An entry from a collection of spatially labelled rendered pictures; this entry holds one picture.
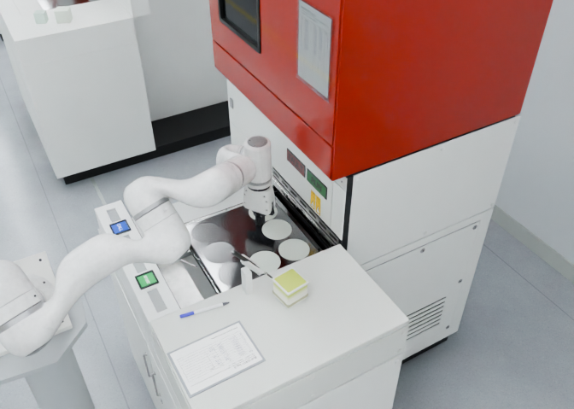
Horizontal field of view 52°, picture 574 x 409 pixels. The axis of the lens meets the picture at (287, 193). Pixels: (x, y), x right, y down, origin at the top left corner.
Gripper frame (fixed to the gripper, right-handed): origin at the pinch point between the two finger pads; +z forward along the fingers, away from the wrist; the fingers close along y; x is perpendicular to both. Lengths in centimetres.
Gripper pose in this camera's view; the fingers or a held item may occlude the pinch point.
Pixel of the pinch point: (260, 219)
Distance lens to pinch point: 198.0
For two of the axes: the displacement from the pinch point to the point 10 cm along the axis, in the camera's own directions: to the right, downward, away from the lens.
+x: 4.6, -5.6, 6.9
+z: 0.0, 7.8, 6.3
